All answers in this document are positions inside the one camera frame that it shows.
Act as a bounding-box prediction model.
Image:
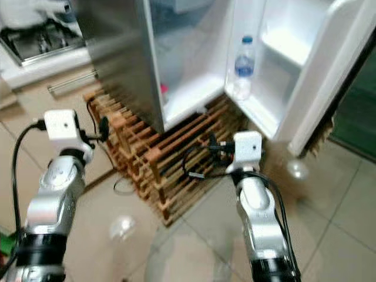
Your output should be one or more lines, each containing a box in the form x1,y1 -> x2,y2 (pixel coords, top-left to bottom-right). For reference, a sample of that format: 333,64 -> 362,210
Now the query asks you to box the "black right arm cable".
181,145 -> 232,179

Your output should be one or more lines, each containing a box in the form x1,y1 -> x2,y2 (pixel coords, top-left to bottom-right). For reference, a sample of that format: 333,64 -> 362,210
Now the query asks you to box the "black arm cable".
181,145 -> 232,179
11,120 -> 48,237

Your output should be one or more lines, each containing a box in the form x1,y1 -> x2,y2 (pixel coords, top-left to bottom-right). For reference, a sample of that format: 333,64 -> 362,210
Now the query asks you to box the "beige kitchen cabinet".
0,48 -> 131,231

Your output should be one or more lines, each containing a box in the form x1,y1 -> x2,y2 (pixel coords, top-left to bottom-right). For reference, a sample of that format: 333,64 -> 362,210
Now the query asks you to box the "steel gas stove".
0,26 -> 90,67

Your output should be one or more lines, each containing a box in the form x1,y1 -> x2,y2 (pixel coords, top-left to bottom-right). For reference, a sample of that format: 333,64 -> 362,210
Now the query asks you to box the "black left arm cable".
11,120 -> 48,237

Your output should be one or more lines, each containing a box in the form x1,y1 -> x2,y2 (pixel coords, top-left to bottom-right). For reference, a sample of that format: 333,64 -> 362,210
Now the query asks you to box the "wooden slat rack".
85,91 -> 249,227

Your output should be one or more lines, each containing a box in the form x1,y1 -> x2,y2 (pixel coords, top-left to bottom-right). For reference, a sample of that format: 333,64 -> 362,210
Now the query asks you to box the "white fridge door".
223,0 -> 376,158

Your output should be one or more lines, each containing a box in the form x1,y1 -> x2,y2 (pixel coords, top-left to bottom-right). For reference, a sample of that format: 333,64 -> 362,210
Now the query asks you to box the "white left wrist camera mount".
43,109 -> 95,163

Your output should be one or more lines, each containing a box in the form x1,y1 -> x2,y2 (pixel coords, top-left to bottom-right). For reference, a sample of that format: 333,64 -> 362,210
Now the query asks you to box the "green flat item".
0,231 -> 18,257

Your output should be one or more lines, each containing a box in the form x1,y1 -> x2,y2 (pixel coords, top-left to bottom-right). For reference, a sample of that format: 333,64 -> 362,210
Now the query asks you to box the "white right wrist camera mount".
229,130 -> 264,174

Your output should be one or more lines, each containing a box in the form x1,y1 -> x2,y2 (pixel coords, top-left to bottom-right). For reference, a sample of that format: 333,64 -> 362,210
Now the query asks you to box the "silver cabinet handle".
48,70 -> 98,96

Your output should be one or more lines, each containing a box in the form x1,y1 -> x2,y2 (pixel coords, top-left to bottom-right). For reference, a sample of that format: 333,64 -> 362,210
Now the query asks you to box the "white pot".
0,0 -> 78,31

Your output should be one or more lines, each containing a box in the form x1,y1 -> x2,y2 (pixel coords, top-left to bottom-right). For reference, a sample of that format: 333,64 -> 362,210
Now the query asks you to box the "dark green door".
331,52 -> 376,160

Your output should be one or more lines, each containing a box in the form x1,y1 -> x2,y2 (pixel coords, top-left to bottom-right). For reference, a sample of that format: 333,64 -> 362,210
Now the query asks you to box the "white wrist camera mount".
229,130 -> 264,174
43,109 -> 95,163

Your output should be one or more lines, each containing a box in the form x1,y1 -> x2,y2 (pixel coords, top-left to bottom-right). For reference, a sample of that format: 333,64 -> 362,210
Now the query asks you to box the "clear water bottle blue cap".
231,35 -> 257,101

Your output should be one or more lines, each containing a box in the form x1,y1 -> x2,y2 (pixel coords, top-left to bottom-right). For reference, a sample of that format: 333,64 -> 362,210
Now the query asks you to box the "silver fridge body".
76,0 -> 239,135

